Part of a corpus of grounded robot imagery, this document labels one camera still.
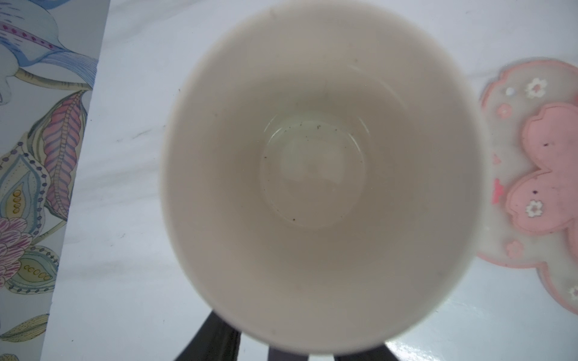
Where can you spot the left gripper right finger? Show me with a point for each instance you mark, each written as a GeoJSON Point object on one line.
{"type": "Point", "coordinates": [378, 353]}

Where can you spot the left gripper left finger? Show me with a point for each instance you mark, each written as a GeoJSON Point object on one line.
{"type": "Point", "coordinates": [216, 340]}

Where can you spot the pink flower coaster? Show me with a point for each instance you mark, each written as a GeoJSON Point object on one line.
{"type": "Point", "coordinates": [531, 111]}

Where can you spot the purple mug white inside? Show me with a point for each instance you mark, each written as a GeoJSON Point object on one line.
{"type": "Point", "coordinates": [326, 176]}

